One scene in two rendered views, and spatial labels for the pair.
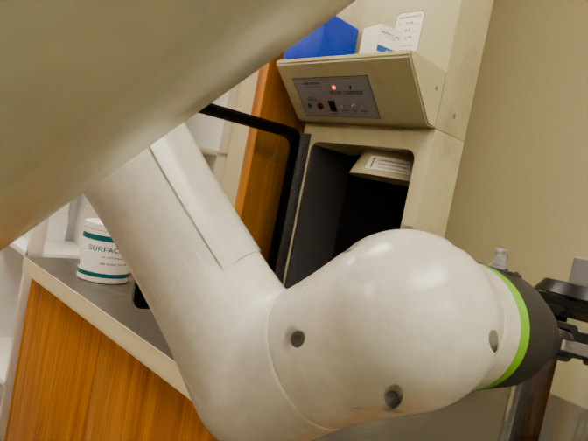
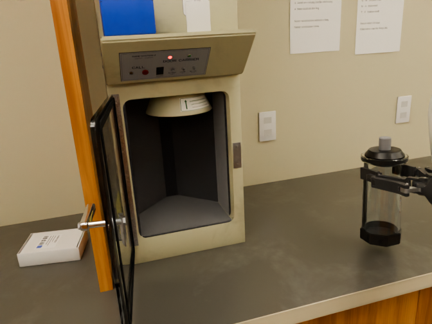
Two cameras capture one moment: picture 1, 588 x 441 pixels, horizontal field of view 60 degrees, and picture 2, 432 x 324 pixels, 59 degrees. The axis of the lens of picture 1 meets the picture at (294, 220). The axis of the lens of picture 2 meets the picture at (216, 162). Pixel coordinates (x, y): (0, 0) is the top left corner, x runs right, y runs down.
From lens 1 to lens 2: 0.85 m
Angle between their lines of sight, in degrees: 61
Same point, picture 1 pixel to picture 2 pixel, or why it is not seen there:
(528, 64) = not seen: outside the picture
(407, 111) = (231, 67)
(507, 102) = not seen: hidden behind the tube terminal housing
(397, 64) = (242, 38)
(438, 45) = (226, 9)
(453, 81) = not seen: hidden behind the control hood
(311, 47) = (144, 23)
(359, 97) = (193, 62)
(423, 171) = (238, 104)
